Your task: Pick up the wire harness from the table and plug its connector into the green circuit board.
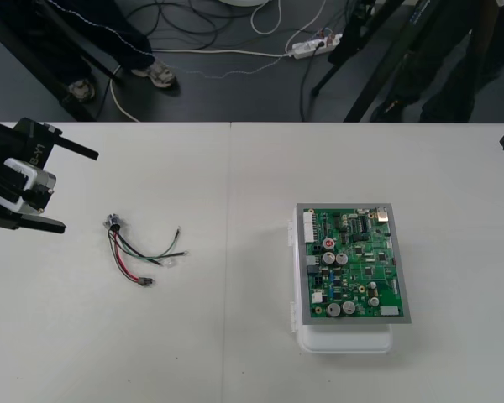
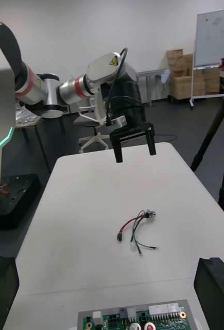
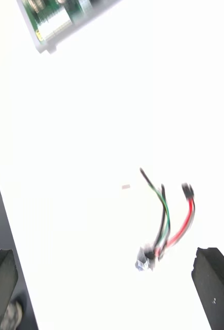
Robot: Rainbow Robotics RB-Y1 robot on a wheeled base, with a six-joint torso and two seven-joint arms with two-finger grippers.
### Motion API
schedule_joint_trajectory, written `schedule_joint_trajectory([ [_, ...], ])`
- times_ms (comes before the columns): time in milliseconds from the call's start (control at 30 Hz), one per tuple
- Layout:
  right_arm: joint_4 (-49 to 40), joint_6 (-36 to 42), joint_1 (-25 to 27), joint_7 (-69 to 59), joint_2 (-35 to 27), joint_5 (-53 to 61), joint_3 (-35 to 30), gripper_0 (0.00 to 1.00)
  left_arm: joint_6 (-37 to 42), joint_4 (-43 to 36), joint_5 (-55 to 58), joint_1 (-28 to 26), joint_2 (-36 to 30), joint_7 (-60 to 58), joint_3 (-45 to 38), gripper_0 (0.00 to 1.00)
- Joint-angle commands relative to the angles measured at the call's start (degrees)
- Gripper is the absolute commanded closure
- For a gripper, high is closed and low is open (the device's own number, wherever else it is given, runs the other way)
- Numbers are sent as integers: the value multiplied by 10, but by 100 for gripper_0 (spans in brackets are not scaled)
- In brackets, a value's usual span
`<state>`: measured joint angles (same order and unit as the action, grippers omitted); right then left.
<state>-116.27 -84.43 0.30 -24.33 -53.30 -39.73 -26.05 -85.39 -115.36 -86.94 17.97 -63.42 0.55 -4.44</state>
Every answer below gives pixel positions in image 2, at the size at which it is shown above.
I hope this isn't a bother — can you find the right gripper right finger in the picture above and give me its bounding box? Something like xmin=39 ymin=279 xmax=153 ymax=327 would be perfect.
xmin=193 ymin=257 xmax=224 ymax=330

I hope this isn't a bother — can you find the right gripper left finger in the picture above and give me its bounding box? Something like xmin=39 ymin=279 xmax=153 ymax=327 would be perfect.
xmin=0 ymin=255 xmax=20 ymax=330

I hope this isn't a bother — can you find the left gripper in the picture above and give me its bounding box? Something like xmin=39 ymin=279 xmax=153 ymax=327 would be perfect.
xmin=109 ymin=122 xmax=157 ymax=163

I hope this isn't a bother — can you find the red black green cable bundle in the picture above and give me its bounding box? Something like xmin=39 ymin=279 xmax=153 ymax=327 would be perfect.
xmin=116 ymin=209 xmax=160 ymax=259

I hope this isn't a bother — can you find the white office chair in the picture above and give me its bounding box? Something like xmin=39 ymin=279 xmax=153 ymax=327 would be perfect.
xmin=72 ymin=97 xmax=110 ymax=154

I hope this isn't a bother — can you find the black tripod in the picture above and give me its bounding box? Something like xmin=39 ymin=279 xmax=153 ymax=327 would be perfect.
xmin=190 ymin=69 xmax=224 ymax=214

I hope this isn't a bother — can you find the grey table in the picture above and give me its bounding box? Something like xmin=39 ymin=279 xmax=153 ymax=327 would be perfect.
xmin=136 ymin=69 xmax=170 ymax=108

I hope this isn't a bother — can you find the stack of cardboard boxes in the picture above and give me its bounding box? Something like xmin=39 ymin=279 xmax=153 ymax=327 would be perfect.
xmin=167 ymin=48 xmax=221 ymax=101

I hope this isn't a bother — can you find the whiteboard on rolling stand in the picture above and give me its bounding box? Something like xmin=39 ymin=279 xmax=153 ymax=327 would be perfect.
xmin=189 ymin=6 xmax=224 ymax=109

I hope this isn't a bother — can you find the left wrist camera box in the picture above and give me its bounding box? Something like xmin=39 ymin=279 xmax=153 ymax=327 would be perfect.
xmin=109 ymin=115 xmax=128 ymax=128

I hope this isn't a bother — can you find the black left wrist camera cable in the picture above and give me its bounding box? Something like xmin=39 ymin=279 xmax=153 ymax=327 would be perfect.
xmin=105 ymin=47 xmax=129 ymax=127

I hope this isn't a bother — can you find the green circuit board grey frame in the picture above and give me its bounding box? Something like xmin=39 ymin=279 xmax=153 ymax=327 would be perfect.
xmin=77 ymin=299 xmax=196 ymax=330

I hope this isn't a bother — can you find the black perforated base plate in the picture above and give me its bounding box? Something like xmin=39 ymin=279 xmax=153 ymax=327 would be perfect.
xmin=0 ymin=174 xmax=42 ymax=230

